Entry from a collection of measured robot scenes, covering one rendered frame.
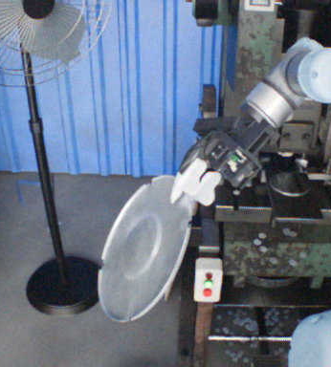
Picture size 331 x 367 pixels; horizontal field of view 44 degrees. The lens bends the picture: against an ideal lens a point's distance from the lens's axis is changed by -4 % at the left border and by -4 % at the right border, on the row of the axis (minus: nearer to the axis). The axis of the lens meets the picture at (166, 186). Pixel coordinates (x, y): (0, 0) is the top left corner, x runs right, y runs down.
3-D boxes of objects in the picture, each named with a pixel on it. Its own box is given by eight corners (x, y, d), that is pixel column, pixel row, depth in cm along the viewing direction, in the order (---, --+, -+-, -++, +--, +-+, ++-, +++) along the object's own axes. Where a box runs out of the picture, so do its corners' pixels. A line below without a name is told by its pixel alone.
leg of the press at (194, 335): (206, 378, 154) (228, 183, 105) (176, 377, 155) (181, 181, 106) (206, 230, 231) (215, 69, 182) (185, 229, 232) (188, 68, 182)
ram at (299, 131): (319, 154, 120) (337, 55, 104) (270, 151, 121) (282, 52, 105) (307, 128, 134) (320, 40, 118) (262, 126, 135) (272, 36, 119)
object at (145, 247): (184, 307, 61) (179, 306, 61) (91, 331, 81) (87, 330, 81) (198, 152, 77) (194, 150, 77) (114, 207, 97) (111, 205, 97)
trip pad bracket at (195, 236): (199, 273, 131) (203, 225, 120) (168, 272, 132) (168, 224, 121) (199, 261, 136) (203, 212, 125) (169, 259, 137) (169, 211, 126)
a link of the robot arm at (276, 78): (312, 32, 63) (295, 35, 71) (268, 81, 64) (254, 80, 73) (344, 66, 64) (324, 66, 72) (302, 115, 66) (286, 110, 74)
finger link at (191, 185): (171, 209, 69) (210, 168, 68) (158, 190, 74) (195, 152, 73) (183, 217, 71) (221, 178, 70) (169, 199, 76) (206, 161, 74)
